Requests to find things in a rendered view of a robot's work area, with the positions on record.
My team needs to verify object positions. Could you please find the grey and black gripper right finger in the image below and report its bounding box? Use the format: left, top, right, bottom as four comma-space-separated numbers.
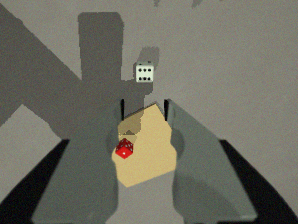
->
164, 99, 298, 224

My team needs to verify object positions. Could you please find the white die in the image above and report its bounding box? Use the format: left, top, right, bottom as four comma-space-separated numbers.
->
136, 61, 154, 82

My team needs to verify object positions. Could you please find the red die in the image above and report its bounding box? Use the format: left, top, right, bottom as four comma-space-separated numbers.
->
115, 138, 133, 159

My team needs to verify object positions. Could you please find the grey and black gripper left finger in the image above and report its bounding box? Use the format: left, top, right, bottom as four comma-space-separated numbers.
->
0, 98, 124, 224

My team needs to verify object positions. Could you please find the tan flat mat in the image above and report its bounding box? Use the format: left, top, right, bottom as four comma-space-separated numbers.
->
112, 103, 176, 187

